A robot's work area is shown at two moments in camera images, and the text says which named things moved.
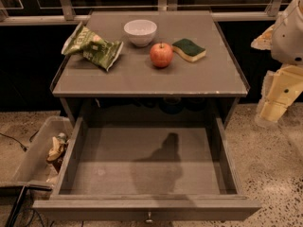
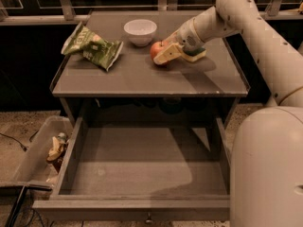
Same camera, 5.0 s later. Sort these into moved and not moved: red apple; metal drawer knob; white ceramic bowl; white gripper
Moved: white gripper
Not moved: white ceramic bowl; metal drawer knob; red apple
